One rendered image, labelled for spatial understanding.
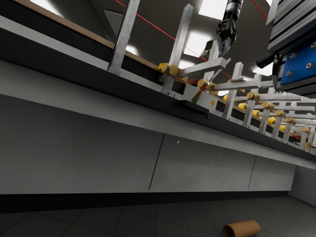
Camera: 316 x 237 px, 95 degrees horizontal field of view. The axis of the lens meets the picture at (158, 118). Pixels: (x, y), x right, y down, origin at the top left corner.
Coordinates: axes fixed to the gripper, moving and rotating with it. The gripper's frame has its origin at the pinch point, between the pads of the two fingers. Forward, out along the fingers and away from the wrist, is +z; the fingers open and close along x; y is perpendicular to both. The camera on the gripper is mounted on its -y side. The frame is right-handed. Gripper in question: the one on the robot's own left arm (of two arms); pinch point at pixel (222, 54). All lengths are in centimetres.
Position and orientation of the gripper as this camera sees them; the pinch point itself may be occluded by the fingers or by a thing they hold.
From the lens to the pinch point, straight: 91.1
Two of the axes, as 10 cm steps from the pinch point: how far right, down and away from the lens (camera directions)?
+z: -2.6, 9.6, -0.4
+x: 7.4, 1.8, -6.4
